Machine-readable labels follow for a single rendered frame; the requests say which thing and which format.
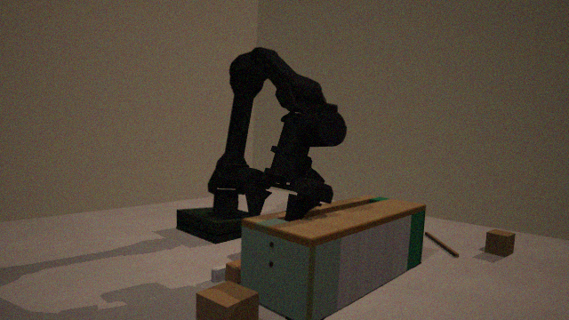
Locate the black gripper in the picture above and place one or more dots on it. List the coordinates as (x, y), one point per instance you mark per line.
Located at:
(287, 166)

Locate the brown thin bar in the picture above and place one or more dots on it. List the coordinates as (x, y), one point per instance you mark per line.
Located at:
(444, 246)

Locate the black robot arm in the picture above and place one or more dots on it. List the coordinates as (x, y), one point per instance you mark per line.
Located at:
(317, 123)

